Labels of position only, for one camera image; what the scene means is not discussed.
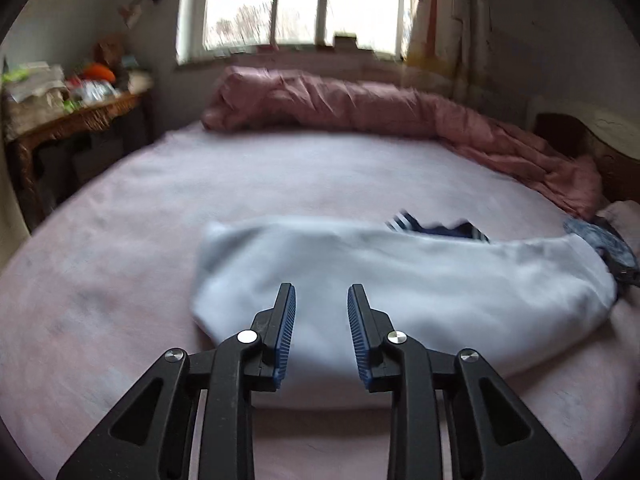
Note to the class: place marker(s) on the light grey garment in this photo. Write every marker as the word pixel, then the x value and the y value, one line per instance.
pixel 450 280

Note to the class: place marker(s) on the wall lamp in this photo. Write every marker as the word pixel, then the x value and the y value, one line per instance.
pixel 137 7

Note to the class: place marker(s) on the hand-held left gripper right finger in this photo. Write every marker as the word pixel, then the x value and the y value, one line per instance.
pixel 357 330

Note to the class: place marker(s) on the dark wooden headboard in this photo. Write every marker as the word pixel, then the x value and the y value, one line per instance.
pixel 562 135

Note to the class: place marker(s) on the windowsill items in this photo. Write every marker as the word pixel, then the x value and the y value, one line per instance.
pixel 347 41

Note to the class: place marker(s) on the window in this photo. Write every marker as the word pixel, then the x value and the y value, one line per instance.
pixel 300 0

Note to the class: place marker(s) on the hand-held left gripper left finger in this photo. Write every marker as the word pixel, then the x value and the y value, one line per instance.
pixel 286 330

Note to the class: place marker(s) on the pink pillow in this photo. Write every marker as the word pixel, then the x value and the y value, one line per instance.
pixel 622 215

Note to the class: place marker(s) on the pink quilt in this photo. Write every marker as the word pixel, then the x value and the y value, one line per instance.
pixel 350 100

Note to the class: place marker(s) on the yellow patterned curtain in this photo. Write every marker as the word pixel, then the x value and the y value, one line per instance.
pixel 450 20

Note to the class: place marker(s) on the orange soft toy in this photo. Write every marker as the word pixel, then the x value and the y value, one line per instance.
pixel 99 72

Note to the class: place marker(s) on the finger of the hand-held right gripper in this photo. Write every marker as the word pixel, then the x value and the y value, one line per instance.
pixel 600 240

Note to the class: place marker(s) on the pile of table clutter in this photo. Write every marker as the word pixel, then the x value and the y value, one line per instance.
pixel 35 85

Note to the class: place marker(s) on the carved wooden side table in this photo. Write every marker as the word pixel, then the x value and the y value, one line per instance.
pixel 85 117

